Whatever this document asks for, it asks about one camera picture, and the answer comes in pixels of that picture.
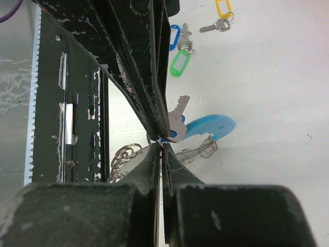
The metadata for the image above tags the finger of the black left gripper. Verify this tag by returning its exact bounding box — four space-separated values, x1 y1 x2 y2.
33 0 160 141
107 1 170 138

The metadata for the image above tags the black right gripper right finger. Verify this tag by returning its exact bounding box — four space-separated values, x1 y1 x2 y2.
162 144 316 246

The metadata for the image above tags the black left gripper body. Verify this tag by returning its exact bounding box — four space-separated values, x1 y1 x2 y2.
164 0 180 15

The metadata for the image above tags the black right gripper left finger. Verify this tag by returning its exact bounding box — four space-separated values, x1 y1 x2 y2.
1 143 160 246

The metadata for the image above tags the key with yellow tag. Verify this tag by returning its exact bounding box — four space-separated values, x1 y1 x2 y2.
199 0 234 33

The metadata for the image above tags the key with blue tag upper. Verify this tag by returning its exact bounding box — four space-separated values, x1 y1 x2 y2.
160 95 190 143

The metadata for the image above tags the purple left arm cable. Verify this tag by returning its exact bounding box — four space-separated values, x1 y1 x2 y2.
0 0 24 24

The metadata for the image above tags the black metal base rail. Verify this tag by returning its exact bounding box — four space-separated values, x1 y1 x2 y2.
31 11 110 183

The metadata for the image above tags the white slotted cable duct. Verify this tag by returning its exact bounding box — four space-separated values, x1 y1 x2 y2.
23 5 42 186

